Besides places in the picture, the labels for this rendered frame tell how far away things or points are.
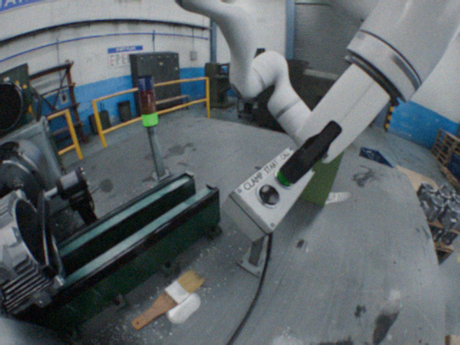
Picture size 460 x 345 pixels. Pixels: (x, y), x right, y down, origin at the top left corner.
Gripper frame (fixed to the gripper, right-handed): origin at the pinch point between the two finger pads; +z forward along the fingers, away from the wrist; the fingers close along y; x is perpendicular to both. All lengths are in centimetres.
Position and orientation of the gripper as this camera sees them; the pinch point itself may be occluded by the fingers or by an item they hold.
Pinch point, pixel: (295, 167)
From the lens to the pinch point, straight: 25.7
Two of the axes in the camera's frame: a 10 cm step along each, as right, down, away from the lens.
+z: -3.6, 5.8, 7.3
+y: -6.4, 4.2, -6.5
